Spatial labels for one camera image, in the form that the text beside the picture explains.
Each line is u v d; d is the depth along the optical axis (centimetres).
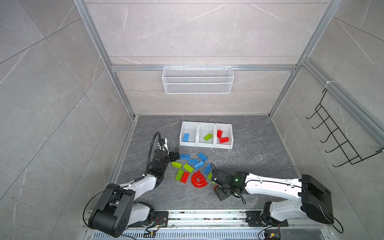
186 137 104
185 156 95
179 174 88
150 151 64
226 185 61
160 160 66
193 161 93
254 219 73
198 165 90
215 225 73
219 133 104
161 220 73
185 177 86
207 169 90
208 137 105
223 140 101
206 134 107
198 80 101
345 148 65
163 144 75
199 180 86
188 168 90
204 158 94
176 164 90
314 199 41
